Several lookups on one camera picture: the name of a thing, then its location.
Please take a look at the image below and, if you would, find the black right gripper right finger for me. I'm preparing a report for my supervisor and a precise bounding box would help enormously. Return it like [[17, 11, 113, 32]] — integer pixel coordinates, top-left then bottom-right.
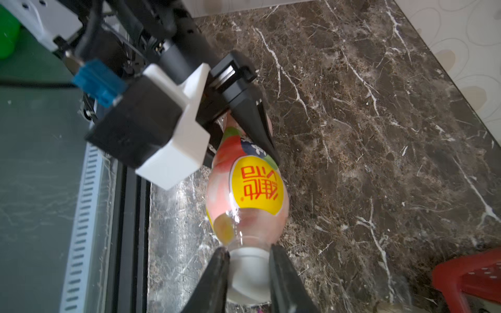
[[269, 245, 319, 313]]

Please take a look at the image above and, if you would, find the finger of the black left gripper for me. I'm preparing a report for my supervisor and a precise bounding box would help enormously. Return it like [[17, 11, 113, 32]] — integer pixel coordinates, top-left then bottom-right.
[[228, 83, 281, 165]]

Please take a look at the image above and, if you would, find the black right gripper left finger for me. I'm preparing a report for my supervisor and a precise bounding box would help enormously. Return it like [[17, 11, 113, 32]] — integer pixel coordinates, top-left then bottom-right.
[[181, 246, 230, 313]]

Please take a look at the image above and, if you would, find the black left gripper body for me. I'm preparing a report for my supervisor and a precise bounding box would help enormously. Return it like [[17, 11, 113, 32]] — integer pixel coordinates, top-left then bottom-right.
[[157, 23, 257, 137]]

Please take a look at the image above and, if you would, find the white screwed bottle cap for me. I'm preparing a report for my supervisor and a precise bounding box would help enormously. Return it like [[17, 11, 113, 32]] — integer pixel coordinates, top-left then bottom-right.
[[227, 247, 271, 306]]

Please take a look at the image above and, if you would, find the clear pink drink bottle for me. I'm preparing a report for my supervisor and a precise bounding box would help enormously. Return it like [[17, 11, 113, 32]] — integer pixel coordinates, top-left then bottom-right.
[[206, 113, 290, 247]]

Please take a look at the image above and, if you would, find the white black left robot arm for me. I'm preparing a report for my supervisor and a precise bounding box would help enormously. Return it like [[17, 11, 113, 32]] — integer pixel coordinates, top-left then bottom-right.
[[2, 1, 280, 169]]

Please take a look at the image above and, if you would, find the red and steel toaster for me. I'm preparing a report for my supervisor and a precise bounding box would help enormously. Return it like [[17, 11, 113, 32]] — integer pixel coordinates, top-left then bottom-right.
[[432, 248, 500, 312]]

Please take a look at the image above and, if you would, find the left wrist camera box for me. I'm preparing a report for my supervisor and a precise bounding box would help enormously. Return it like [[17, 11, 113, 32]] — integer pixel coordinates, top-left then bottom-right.
[[86, 63, 210, 190]]

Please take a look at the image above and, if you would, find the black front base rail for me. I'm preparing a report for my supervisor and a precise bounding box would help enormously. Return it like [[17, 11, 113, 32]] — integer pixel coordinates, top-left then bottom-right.
[[58, 140, 151, 313]]

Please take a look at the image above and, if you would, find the black left camera cable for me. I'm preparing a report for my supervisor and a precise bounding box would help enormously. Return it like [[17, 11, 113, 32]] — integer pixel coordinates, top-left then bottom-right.
[[0, 0, 130, 110]]

